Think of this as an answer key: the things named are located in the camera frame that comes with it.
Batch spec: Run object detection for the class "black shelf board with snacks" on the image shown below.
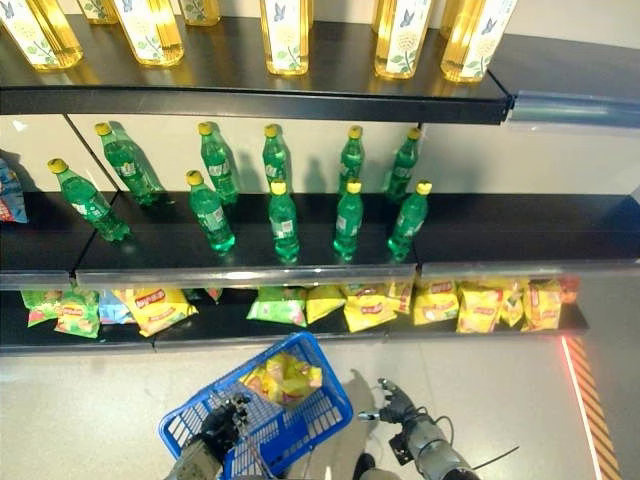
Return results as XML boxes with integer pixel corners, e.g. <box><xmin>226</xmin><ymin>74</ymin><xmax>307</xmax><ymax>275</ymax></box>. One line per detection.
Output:
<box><xmin>0</xmin><ymin>287</ymin><xmax>591</xmax><ymax>357</ymax></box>

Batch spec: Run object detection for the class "light blue chips bag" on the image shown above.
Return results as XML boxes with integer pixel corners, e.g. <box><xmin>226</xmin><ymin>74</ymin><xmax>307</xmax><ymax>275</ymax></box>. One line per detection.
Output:
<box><xmin>97</xmin><ymin>289</ymin><xmax>137</xmax><ymax>326</ymax></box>

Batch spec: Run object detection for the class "narrow black shelf board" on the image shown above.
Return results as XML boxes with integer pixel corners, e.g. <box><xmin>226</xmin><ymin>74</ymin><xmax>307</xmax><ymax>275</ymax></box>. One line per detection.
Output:
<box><xmin>0</xmin><ymin>191</ymin><xmax>120</xmax><ymax>292</ymax></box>

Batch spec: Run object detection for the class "blue plastic shopping basket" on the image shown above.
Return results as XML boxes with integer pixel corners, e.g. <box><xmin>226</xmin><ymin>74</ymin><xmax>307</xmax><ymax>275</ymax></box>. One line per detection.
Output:
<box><xmin>158</xmin><ymin>330</ymin><xmax>355</xmax><ymax>479</ymax></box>

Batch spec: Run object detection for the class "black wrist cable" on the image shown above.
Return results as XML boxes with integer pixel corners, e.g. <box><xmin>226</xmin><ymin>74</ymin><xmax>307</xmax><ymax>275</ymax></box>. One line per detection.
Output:
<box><xmin>468</xmin><ymin>445</ymin><xmax>521</xmax><ymax>472</ymax></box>

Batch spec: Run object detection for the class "yellow oil bottle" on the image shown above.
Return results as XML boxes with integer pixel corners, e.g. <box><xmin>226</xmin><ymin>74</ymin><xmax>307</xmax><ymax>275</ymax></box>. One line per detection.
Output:
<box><xmin>372</xmin><ymin>0</ymin><xmax>437</xmax><ymax>81</ymax></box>
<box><xmin>178</xmin><ymin>0</ymin><xmax>222</xmax><ymax>27</ymax></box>
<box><xmin>76</xmin><ymin>0</ymin><xmax>120</xmax><ymax>26</ymax></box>
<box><xmin>0</xmin><ymin>0</ymin><xmax>85</xmax><ymax>71</ymax></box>
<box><xmin>438</xmin><ymin>0</ymin><xmax>519</xmax><ymax>84</ymax></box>
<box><xmin>258</xmin><ymin>0</ymin><xmax>315</xmax><ymax>77</ymax></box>
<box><xmin>110</xmin><ymin>0</ymin><xmax>186</xmax><ymax>69</ymax></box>

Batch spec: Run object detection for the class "yellow snack bag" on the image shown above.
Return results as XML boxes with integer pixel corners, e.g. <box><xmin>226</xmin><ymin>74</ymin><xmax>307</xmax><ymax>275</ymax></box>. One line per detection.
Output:
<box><xmin>240</xmin><ymin>351</ymin><xmax>325</xmax><ymax>407</ymax></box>

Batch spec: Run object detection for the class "blue red snack bag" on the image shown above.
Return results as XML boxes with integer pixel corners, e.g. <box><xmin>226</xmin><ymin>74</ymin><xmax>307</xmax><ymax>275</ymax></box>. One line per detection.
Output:
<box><xmin>0</xmin><ymin>157</ymin><xmax>30</xmax><ymax>225</ymax></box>

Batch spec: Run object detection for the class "black shelf board with oil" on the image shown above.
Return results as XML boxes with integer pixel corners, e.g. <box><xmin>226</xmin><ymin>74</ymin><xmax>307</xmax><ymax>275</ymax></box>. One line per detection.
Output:
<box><xmin>0</xmin><ymin>13</ymin><xmax>516</xmax><ymax>126</ymax></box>

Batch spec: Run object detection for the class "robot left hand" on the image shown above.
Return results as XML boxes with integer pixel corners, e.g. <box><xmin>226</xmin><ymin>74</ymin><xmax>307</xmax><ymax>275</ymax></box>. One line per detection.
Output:
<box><xmin>198</xmin><ymin>392</ymin><xmax>252</xmax><ymax>462</ymax></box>

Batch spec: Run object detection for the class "green soda bottle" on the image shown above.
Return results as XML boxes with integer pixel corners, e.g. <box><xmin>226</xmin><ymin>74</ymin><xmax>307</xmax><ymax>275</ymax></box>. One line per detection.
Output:
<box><xmin>197</xmin><ymin>121</ymin><xmax>240</xmax><ymax>206</ymax></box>
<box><xmin>383</xmin><ymin>127</ymin><xmax>423</xmax><ymax>204</ymax></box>
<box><xmin>94</xmin><ymin>121</ymin><xmax>164</xmax><ymax>207</ymax></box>
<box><xmin>47</xmin><ymin>157</ymin><xmax>132</xmax><ymax>243</ymax></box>
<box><xmin>262</xmin><ymin>123</ymin><xmax>297</xmax><ymax>195</ymax></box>
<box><xmin>332</xmin><ymin>179</ymin><xmax>365</xmax><ymax>262</ymax></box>
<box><xmin>386</xmin><ymin>180</ymin><xmax>434</xmax><ymax>262</ymax></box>
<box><xmin>185</xmin><ymin>169</ymin><xmax>237</xmax><ymax>254</ymax></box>
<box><xmin>338</xmin><ymin>125</ymin><xmax>366</xmax><ymax>195</ymax></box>
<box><xmin>268</xmin><ymin>180</ymin><xmax>302</xmax><ymax>265</ymax></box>

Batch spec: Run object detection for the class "black shelf board with sodas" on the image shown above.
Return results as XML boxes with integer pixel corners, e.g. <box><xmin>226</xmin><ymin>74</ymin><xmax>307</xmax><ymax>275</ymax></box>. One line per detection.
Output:
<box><xmin>74</xmin><ymin>191</ymin><xmax>420</xmax><ymax>290</ymax></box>

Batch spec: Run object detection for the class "black shelf board clear rail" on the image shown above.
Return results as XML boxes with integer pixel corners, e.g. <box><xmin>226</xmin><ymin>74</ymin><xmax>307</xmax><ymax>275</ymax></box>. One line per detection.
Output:
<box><xmin>487</xmin><ymin>33</ymin><xmax>640</xmax><ymax>132</ymax></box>

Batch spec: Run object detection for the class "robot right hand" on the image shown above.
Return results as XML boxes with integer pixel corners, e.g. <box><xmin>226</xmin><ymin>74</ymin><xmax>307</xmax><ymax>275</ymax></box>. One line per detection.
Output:
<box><xmin>358</xmin><ymin>377</ymin><xmax>427</xmax><ymax>437</ymax></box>

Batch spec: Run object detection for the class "yellow chips bag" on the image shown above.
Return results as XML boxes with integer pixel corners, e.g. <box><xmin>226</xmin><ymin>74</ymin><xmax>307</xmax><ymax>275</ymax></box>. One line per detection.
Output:
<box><xmin>499</xmin><ymin>279</ymin><xmax>527</xmax><ymax>329</ymax></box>
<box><xmin>455</xmin><ymin>281</ymin><xmax>504</xmax><ymax>335</ymax></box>
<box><xmin>412</xmin><ymin>279</ymin><xmax>461</xmax><ymax>327</ymax></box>
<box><xmin>387</xmin><ymin>279</ymin><xmax>417</xmax><ymax>316</ymax></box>
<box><xmin>111</xmin><ymin>287</ymin><xmax>200</xmax><ymax>339</ymax></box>
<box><xmin>341</xmin><ymin>283</ymin><xmax>399</xmax><ymax>335</ymax></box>
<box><xmin>520</xmin><ymin>278</ymin><xmax>564</xmax><ymax>333</ymax></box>
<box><xmin>304</xmin><ymin>284</ymin><xmax>348</xmax><ymax>326</ymax></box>

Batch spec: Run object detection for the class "robot dark foot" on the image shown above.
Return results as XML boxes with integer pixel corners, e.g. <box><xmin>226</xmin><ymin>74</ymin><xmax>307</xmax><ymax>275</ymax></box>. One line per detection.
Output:
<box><xmin>352</xmin><ymin>451</ymin><xmax>381</xmax><ymax>480</ymax></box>

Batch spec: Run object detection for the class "orange chips bag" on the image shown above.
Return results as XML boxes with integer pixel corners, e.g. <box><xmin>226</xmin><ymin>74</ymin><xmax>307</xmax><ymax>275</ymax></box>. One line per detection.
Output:
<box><xmin>556</xmin><ymin>276</ymin><xmax>582</xmax><ymax>307</ymax></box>

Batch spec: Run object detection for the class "empty black shelf board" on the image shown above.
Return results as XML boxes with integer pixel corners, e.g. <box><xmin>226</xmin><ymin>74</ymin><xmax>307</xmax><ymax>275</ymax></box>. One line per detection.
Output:
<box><xmin>413</xmin><ymin>191</ymin><xmax>640</xmax><ymax>280</ymax></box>

